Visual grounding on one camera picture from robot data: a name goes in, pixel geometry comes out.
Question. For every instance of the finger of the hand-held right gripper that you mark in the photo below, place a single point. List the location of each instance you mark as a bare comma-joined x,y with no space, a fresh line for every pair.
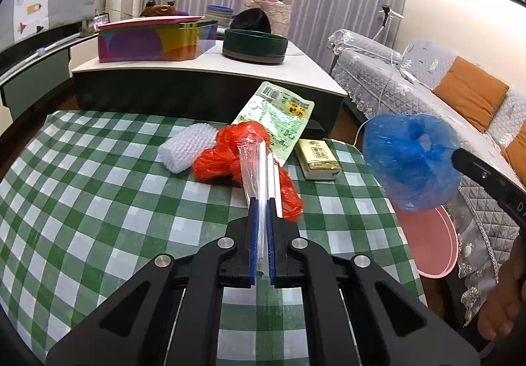
493,185

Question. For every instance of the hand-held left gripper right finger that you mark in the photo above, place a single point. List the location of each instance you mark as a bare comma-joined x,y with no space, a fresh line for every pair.
270,242

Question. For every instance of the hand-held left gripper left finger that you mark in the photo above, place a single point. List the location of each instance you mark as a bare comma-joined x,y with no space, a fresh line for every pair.
253,234

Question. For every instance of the clear straw pack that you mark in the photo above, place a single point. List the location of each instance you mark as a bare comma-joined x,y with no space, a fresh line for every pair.
254,168

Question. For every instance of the pink plastic bin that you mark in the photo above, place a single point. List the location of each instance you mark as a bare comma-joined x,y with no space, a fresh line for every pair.
427,242

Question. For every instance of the blue plastic cap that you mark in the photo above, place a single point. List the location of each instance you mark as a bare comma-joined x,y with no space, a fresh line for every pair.
407,160

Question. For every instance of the person's right hand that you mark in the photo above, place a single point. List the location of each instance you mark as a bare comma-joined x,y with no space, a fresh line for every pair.
505,308

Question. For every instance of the grey quilted sofa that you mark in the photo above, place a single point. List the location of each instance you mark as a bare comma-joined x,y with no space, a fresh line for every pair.
472,201

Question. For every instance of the orange cushion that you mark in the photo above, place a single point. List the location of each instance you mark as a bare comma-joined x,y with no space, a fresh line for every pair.
517,156
472,92

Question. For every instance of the red plastic bag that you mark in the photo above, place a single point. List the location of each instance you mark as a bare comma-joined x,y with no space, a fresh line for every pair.
217,156

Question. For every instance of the yellow tissue pack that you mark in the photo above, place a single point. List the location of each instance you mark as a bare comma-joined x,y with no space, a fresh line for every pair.
318,158

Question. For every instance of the white foam net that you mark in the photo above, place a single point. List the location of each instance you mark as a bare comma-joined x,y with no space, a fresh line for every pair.
183,148

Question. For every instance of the green printed packet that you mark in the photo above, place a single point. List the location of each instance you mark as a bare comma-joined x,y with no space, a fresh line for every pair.
279,115

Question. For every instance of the green checked tablecloth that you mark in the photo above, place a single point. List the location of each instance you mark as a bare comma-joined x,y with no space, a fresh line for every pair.
102,205

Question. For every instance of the white-topped coffee table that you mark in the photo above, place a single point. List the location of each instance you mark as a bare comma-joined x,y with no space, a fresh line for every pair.
205,78

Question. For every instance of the green round box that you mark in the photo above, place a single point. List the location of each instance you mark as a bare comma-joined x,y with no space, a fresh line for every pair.
254,47

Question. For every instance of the white clip lamp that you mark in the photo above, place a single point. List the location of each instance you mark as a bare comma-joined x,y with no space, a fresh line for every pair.
386,12

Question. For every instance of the black hat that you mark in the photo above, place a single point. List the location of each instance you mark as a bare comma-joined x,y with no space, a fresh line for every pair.
250,20

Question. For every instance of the pink lace bag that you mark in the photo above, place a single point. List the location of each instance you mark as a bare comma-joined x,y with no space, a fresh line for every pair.
277,18

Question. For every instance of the colourful storage box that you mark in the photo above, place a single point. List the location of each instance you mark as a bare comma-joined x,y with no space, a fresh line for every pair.
152,41

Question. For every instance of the stack of plastic bowls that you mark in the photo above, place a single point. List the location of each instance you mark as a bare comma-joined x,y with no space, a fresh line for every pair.
220,14

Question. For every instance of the purple plastic item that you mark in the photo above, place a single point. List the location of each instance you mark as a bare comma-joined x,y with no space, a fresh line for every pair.
188,13

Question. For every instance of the grey curtain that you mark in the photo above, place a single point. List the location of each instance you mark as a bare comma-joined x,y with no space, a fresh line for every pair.
349,0

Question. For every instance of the brown teapot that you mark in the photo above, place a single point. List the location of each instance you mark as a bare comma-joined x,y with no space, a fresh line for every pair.
158,9

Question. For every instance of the dark media cabinet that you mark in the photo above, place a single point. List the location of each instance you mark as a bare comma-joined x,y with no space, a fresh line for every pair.
37,74

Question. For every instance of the small photo frame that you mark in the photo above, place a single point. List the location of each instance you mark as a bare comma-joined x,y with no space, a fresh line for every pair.
100,20

